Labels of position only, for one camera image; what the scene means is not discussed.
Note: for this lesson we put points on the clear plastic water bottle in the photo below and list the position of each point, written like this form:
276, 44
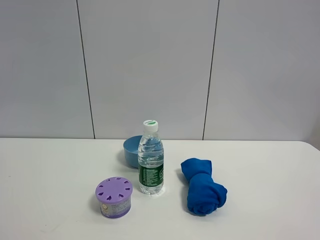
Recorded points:
150, 159

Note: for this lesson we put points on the light blue plastic bowl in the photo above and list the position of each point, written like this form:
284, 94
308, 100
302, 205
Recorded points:
130, 148

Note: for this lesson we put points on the purple air freshener can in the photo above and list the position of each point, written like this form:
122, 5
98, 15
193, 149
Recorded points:
114, 196

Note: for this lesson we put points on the rolled blue cloth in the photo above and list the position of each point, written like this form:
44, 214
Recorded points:
204, 195

